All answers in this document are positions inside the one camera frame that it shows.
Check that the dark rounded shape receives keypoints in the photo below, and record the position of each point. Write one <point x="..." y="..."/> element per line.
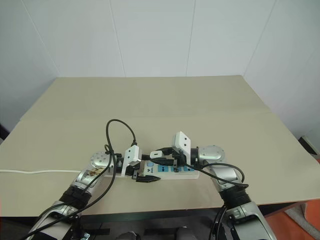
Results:
<point x="128" y="235"/>

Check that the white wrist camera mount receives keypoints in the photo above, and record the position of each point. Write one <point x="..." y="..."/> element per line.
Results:
<point x="182" y="145"/>
<point x="132" y="155"/>

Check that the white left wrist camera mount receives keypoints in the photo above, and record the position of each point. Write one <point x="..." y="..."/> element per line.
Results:
<point x="132" y="155"/>

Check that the dark object at wall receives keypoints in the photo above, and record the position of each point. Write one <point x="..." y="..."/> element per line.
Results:
<point x="3" y="131"/>

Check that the grey floor object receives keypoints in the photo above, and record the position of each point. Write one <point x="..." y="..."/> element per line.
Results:
<point x="300" y="212"/>

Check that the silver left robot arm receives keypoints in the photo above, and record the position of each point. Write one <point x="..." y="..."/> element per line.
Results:
<point x="83" y="181"/>

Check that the white power strip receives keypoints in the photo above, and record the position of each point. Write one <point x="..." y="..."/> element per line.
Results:
<point x="183" y="173"/>

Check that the white charger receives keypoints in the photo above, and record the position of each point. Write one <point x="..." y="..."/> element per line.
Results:
<point x="153" y="155"/>

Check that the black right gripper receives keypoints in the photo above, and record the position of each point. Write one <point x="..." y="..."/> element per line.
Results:
<point x="179" y="160"/>

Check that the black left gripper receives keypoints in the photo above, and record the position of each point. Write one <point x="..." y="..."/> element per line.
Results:
<point x="135" y="173"/>

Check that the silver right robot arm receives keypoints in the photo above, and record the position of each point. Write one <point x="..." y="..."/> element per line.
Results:
<point x="225" y="175"/>

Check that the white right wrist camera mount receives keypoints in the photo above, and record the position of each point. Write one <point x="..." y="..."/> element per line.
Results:
<point x="182" y="145"/>

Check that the grey box on floor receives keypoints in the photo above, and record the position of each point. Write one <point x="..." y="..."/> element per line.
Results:
<point x="311" y="145"/>

